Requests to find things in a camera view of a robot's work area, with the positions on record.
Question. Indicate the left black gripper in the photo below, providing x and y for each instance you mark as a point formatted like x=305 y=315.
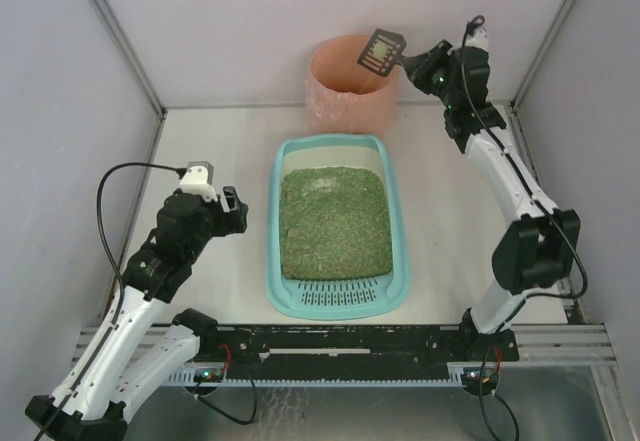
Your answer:
x=231 y=210

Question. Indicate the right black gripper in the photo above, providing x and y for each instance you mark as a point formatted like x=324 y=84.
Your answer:
x=431 y=62

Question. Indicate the black litter scoop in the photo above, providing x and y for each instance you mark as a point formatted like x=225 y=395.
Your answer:
x=383 y=68

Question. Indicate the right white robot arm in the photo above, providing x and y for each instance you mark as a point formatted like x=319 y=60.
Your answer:
x=538 y=247

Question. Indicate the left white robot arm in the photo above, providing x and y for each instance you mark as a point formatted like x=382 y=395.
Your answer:
x=100 y=395

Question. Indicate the beige litter clump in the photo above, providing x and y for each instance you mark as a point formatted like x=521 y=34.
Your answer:
x=380 y=50

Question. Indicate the green cat litter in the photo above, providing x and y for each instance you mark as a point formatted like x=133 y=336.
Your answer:
x=334 y=225

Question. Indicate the teal plastic litter box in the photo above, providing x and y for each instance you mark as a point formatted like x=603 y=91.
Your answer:
x=336 y=300

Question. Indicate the pink lined trash bin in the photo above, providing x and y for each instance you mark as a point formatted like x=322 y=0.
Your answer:
x=344 y=97

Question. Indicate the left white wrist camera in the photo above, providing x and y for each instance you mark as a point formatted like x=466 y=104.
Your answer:
x=197 y=180

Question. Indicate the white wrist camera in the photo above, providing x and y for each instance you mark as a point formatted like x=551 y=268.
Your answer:
x=478 y=38
x=197 y=180

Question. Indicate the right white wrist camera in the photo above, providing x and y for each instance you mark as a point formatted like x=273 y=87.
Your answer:
x=478 y=38

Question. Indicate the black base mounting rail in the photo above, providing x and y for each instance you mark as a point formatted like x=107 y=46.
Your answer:
x=366 y=352

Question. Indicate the white slotted cable duct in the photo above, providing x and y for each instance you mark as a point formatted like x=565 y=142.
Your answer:
x=454 y=377

